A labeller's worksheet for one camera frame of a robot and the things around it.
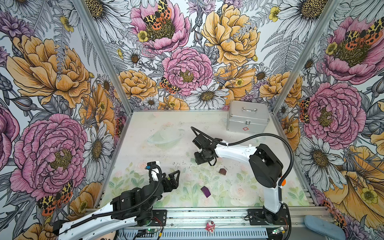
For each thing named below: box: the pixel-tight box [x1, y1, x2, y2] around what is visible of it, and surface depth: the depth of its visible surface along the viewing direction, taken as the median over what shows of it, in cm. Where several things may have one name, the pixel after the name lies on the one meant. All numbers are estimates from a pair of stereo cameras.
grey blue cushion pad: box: [304, 215, 346, 240], surface depth 71 cm
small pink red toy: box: [205, 220, 216, 234], surface depth 70 cm
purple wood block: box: [200, 186, 211, 198], surface depth 83 cm
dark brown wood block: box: [219, 168, 227, 176], surface depth 91 cm
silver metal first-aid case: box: [226, 100, 270, 134], surface depth 103 cm
